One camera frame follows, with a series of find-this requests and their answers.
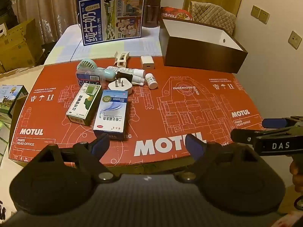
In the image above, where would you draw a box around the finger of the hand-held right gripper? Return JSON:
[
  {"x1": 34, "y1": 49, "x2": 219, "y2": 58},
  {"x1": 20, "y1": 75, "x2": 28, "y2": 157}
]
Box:
[
  {"x1": 262, "y1": 116, "x2": 303, "y2": 129},
  {"x1": 231, "y1": 126, "x2": 295, "y2": 145}
]

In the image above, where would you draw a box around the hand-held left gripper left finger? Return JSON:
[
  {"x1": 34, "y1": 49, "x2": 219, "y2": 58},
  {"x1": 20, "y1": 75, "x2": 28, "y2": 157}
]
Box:
[{"x1": 35, "y1": 134, "x2": 119, "y2": 184}]

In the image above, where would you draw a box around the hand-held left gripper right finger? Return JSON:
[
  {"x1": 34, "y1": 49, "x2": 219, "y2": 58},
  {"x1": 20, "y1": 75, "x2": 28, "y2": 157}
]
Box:
[{"x1": 174, "y1": 134, "x2": 258, "y2": 183}]

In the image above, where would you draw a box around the blue and white medicine box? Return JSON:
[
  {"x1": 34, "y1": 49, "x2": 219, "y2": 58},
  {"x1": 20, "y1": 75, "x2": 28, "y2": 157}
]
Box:
[{"x1": 93, "y1": 89, "x2": 130, "y2": 139}]

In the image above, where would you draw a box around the green and white medicine box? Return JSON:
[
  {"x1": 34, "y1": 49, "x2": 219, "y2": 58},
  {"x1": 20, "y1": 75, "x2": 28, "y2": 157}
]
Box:
[{"x1": 66, "y1": 84, "x2": 103, "y2": 126}]

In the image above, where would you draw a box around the white rounded plug adapter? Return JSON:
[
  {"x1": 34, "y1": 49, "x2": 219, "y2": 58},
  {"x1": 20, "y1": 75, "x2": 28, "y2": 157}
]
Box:
[{"x1": 108, "y1": 79, "x2": 133, "y2": 95}]

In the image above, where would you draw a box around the mint handheld fan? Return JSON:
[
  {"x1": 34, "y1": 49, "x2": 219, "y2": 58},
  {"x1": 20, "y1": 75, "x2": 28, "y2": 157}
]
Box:
[{"x1": 80, "y1": 59, "x2": 116, "y2": 81}]

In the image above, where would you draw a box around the white printed tube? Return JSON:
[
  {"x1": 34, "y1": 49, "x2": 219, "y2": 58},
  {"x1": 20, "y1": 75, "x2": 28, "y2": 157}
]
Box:
[{"x1": 106, "y1": 66, "x2": 145, "y2": 76}]

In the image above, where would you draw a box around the cream hair claw clip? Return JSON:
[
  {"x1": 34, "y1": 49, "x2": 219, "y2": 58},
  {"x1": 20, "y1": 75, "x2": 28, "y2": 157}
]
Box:
[{"x1": 114, "y1": 51, "x2": 130, "y2": 68}]

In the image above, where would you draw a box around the brown cardboard box white inside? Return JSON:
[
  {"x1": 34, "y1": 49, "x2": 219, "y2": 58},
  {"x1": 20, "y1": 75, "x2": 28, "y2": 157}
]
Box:
[{"x1": 159, "y1": 16, "x2": 248, "y2": 74}]

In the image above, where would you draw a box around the white cube charger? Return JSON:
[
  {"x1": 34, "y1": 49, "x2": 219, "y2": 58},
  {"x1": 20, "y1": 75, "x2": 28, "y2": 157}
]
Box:
[{"x1": 141, "y1": 55, "x2": 156, "y2": 70}]

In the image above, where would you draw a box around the person's right hand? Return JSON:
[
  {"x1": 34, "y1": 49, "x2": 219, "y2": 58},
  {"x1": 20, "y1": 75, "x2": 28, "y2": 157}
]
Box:
[{"x1": 289, "y1": 157, "x2": 303, "y2": 192}]

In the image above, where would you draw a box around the small white pill bottle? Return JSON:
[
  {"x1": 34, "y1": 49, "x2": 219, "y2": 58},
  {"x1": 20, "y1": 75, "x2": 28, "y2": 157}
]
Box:
[{"x1": 145, "y1": 73, "x2": 159, "y2": 90}]

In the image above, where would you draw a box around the dark green printed box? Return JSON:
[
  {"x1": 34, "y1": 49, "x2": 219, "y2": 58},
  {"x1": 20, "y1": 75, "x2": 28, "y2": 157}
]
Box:
[{"x1": 0, "y1": 85, "x2": 29, "y2": 119}]

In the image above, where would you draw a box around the beige quilted cushion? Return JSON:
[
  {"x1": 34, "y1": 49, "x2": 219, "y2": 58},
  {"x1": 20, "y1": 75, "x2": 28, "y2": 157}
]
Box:
[{"x1": 189, "y1": 1, "x2": 237, "y2": 37}]

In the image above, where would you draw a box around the blue printed milk carton box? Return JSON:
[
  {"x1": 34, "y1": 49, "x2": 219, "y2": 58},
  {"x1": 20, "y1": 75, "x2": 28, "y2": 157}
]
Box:
[{"x1": 78, "y1": 0, "x2": 145, "y2": 46}]

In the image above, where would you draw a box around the brown cardboard carton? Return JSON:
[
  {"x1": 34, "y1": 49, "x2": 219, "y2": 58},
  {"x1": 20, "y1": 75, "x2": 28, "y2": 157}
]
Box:
[{"x1": 0, "y1": 19, "x2": 44, "y2": 74}]

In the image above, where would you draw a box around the red instant rice bowl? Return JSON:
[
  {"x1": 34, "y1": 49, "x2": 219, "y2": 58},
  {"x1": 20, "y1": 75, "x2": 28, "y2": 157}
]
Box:
[{"x1": 160, "y1": 6, "x2": 192, "y2": 21}]

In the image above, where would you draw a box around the brown metal thermos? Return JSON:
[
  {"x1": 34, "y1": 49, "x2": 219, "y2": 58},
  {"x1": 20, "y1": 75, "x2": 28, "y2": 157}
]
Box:
[{"x1": 144, "y1": 0, "x2": 162, "y2": 28}]

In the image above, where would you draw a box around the beige patterned curtain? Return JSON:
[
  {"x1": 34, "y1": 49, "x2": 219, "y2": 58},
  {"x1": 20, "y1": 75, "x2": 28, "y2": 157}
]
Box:
[{"x1": 7, "y1": 0, "x2": 155, "y2": 43}]

